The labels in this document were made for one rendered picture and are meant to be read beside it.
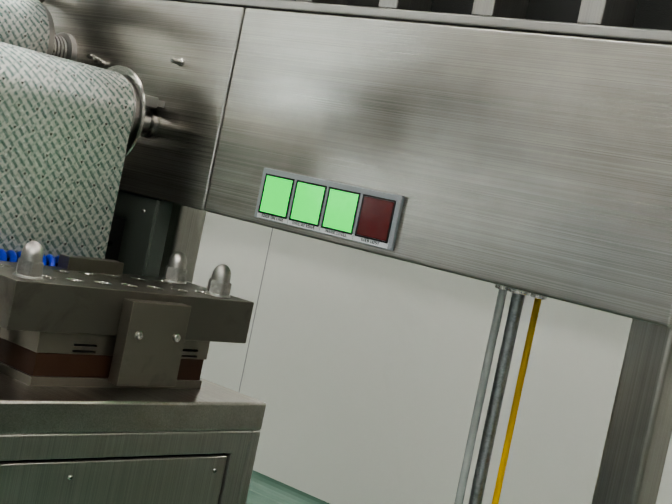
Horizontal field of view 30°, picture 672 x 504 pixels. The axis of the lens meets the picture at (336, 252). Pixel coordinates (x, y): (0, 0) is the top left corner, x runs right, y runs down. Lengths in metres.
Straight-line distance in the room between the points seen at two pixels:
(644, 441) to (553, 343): 2.60
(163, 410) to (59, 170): 0.37
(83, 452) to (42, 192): 0.39
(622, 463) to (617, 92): 0.45
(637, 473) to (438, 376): 2.87
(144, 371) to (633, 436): 0.62
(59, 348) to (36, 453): 0.14
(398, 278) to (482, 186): 3.03
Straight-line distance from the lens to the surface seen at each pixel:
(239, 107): 1.80
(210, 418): 1.69
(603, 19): 1.48
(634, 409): 1.57
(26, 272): 1.56
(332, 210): 1.64
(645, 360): 1.56
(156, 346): 1.65
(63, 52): 2.11
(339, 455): 4.69
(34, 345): 1.58
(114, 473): 1.62
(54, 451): 1.55
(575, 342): 4.11
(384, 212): 1.59
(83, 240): 1.82
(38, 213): 1.76
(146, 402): 1.61
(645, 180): 1.40
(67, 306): 1.57
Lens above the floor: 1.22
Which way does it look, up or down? 3 degrees down
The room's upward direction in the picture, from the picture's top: 12 degrees clockwise
